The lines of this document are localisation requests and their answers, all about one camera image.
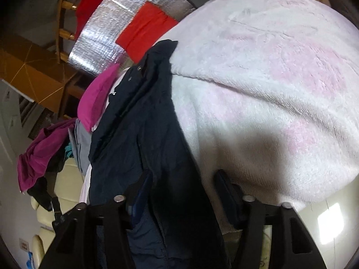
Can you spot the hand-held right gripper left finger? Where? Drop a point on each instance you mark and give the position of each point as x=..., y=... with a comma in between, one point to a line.
x=140, y=199

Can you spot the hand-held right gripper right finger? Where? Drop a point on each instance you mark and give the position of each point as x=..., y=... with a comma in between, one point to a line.
x=224, y=190

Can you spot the navy blue jacket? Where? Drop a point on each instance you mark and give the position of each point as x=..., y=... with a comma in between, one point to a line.
x=134, y=134

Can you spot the cream leather sofa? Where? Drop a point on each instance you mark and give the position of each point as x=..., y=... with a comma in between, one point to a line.
x=67, y=185

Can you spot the grey garment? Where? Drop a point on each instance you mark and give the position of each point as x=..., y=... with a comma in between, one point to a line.
x=81, y=145

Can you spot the teal cloth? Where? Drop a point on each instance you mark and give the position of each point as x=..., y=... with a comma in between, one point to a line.
x=68, y=150

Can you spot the black garment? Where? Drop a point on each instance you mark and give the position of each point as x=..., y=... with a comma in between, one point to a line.
x=42, y=190

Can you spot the magenta pillow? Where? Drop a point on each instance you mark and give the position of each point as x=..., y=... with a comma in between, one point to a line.
x=95, y=98

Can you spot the magenta garment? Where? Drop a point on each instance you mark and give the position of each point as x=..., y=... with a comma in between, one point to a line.
x=36, y=157

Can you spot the white pink fluffy blanket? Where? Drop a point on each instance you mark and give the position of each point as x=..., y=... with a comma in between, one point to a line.
x=266, y=75

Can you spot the orange wooden column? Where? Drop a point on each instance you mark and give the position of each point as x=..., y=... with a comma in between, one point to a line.
x=30, y=72

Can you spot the red pillow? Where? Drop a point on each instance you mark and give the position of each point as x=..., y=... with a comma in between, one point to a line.
x=145, y=30

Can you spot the wooden stair railing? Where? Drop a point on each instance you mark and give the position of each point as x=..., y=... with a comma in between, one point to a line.
x=67, y=35

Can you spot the silver foil panel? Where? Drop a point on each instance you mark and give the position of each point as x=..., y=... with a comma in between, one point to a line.
x=112, y=19

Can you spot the red cloth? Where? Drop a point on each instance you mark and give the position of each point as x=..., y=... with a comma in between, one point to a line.
x=89, y=2

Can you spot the white wall socket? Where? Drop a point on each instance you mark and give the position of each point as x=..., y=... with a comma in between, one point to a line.
x=24, y=244

